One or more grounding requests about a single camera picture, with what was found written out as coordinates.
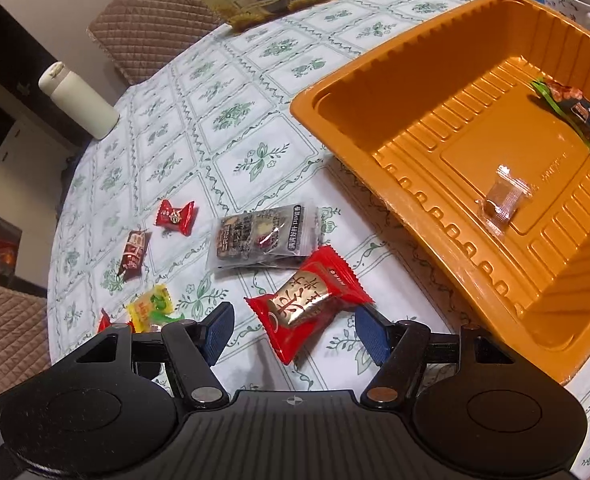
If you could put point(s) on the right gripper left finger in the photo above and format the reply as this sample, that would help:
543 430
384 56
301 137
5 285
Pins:
192 349

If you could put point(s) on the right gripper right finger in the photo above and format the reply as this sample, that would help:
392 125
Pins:
397 349

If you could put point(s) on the yellow green candy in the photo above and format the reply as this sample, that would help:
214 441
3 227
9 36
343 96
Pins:
152 310

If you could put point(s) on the small red candy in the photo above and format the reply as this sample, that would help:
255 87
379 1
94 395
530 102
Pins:
106 322
179 219

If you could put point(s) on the large red gold snack packet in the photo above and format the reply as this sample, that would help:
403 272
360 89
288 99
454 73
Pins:
308 301

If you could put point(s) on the brown red candy packet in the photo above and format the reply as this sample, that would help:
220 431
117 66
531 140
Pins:
131 262

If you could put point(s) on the grey nut mix packet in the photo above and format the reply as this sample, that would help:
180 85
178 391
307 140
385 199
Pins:
275 238

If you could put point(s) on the green patterned tablecloth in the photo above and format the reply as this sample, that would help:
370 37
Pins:
214 127

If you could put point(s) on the quilted brown near chair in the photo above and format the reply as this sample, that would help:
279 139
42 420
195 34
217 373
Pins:
23 337

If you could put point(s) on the quilted brown chair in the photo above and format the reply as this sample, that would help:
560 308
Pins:
23 337
141 36

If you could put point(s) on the clear wrapped candy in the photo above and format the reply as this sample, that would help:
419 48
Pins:
499 206

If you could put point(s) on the orange plastic tray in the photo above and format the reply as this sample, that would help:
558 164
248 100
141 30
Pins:
425 119

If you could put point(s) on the cream thermos bottle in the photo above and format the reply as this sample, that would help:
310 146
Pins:
78 100

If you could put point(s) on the dark colourful snack packet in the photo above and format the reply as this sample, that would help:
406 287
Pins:
569 103

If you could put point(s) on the quilted brown chair back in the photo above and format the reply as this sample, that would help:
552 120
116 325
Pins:
141 36

